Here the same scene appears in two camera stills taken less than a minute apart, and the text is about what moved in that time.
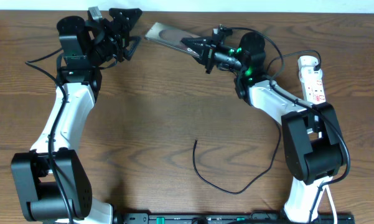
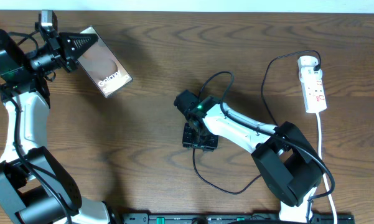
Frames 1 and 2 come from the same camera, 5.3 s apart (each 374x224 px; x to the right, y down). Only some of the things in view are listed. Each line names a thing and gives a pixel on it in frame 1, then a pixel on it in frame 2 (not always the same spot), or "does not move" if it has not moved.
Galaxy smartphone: (171, 37) -> (100, 65)
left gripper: (121, 38) -> (64, 51)
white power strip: (312, 86) does not move
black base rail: (228, 218) does not move
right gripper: (208, 43) -> (210, 145)
